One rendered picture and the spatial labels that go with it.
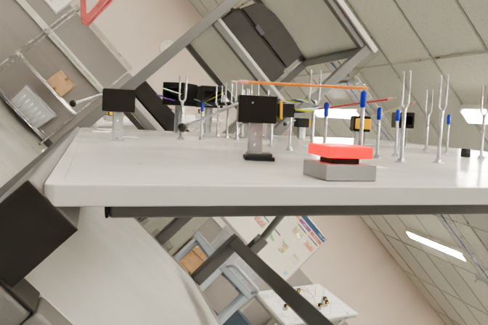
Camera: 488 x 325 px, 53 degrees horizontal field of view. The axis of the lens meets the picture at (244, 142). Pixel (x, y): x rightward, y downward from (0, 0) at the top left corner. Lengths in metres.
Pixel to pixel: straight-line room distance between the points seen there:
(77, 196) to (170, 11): 8.14
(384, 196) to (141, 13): 8.05
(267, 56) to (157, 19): 6.70
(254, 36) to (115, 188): 1.45
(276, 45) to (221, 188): 1.45
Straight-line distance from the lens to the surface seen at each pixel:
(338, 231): 9.74
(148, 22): 8.43
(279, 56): 1.84
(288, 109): 0.73
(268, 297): 7.27
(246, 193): 0.42
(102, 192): 0.40
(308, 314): 1.11
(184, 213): 0.56
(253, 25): 1.82
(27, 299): 0.43
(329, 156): 0.49
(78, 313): 0.51
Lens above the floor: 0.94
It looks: 10 degrees up
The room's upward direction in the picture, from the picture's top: 48 degrees clockwise
